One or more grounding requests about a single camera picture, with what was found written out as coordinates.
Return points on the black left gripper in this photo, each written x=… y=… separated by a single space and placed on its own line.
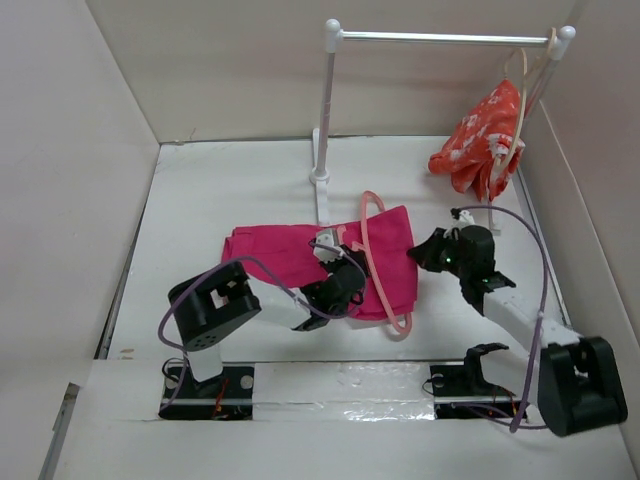
x=345 y=260

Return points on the white clothes rack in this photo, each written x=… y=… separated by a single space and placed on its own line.
x=334 y=34

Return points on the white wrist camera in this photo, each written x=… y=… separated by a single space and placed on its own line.
x=461 y=218
x=327 y=245

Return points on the pink plastic hanger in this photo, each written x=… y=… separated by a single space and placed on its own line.
x=384 y=236

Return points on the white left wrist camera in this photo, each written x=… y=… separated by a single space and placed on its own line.
x=327 y=245

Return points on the metal rail left edge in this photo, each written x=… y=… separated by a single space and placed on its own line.
x=63 y=418

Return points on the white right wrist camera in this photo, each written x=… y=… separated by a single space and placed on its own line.
x=461 y=218

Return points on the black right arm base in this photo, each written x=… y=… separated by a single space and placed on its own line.
x=460 y=391

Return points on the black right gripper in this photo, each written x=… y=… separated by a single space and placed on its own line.
x=426 y=252

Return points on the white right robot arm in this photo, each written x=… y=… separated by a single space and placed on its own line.
x=573 y=380

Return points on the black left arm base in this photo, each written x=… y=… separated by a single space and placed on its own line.
x=227 y=397

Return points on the orange floral garment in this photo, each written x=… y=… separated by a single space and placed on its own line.
x=483 y=153

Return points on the beige wooden hanger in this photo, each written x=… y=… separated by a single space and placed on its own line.
x=520 y=95

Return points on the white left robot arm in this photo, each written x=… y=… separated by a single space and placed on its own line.
x=208 y=308

